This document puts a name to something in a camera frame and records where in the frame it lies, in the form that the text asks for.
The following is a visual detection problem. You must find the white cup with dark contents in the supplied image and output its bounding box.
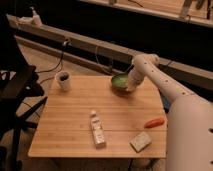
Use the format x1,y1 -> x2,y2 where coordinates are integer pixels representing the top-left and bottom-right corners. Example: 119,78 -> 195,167
55,71 -> 71,91

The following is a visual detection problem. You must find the beige sponge block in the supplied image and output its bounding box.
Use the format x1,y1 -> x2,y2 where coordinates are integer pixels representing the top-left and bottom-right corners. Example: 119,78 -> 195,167
130,132 -> 152,152

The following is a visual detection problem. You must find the orange carrot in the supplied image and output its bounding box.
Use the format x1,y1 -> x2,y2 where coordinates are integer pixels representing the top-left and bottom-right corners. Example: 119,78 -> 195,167
144,117 -> 165,128

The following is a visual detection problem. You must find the white tube bottle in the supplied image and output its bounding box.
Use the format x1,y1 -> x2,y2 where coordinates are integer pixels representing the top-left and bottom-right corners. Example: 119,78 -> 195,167
90,111 -> 106,148

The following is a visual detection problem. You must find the white spray bottle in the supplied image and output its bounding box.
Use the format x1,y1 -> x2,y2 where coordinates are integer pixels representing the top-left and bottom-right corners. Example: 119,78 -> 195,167
31,7 -> 42,27

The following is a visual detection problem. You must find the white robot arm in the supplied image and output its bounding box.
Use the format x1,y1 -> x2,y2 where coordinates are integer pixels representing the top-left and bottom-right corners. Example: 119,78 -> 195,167
127,54 -> 213,171

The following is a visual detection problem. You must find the white plug with cable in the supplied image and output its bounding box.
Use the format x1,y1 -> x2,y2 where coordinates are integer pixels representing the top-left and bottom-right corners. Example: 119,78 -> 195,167
37,39 -> 70,74

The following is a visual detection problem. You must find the wooden table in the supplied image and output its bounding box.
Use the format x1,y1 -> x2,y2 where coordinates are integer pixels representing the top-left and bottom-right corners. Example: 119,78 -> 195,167
28,76 -> 166,158

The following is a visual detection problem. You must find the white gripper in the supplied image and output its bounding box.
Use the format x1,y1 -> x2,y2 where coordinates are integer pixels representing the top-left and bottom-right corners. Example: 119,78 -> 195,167
126,68 -> 144,92

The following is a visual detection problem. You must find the black office chair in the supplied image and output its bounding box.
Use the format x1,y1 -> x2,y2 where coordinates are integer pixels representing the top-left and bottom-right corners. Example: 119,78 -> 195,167
0,11 -> 47,171

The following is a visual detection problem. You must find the green ceramic bowl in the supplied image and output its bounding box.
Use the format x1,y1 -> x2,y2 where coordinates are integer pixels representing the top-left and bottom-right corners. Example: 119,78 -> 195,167
111,73 -> 128,89

